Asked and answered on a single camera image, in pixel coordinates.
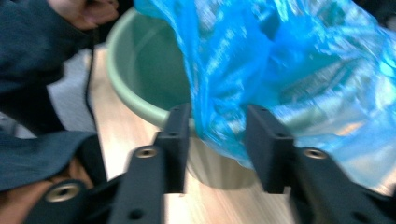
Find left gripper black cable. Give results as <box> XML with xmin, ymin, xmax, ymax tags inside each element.
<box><xmin>84</xmin><ymin>27</ymin><xmax>101</xmax><ymax>125</ymax></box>

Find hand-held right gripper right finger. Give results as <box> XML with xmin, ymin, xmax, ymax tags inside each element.
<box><xmin>246</xmin><ymin>105</ymin><xmax>396</xmax><ymax>224</ymax></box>

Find green waste bin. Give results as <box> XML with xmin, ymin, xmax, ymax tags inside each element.
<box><xmin>106</xmin><ymin>7</ymin><xmax>316</xmax><ymax>190</ymax></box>

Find blue plastic bag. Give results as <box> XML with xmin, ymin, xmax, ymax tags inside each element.
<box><xmin>134</xmin><ymin>0</ymin><xmax>396</xmax><ymax>191</ymax></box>

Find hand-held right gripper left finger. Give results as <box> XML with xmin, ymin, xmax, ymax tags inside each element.
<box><xmin>106</xmin><ymin>103</ymin><xmax>191</xmax><ymax>224</ymax></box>

